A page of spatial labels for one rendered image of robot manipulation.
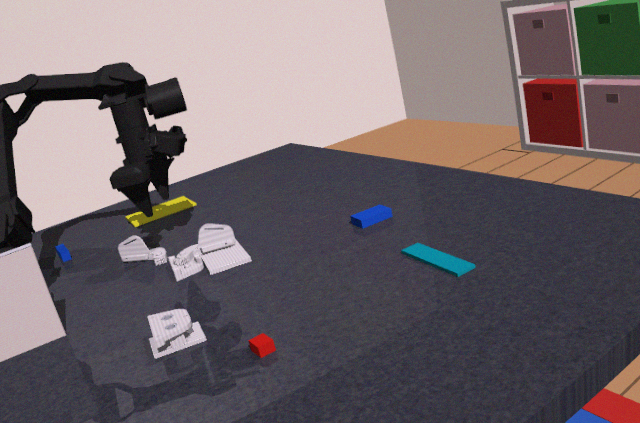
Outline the red cube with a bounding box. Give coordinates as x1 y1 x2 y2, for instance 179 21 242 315
249 334 276 358

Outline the blue rectangular block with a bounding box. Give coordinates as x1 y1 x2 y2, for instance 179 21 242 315
350 205 393 229

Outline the teal flat bar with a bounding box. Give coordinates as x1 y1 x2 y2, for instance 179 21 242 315
401 243 476 277

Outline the small blue block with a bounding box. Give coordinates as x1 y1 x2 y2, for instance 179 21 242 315
55 243 71 262

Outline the yellow flat plate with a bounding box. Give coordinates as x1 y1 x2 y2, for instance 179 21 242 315
125 196 197 227

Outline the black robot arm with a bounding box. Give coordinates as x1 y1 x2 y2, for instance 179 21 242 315
0 62 187 254

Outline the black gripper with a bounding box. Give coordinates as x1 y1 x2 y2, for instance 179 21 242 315
110 122 175 217

